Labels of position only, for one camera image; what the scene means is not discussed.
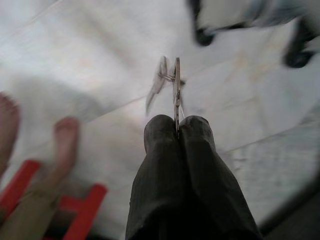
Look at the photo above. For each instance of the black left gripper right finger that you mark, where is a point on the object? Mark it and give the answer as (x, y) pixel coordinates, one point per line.
(215, 185)

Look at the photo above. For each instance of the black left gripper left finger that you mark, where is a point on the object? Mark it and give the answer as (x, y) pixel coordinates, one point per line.
(157, 180)

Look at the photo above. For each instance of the red plastic stool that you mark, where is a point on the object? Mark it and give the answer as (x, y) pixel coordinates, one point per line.
(87, 207)

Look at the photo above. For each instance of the person's bare foot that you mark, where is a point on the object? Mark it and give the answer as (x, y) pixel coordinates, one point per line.
(7, 125)
(65, 145)

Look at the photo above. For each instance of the person's khaki trouser leg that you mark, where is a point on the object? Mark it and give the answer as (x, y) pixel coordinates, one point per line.
(27, 215)

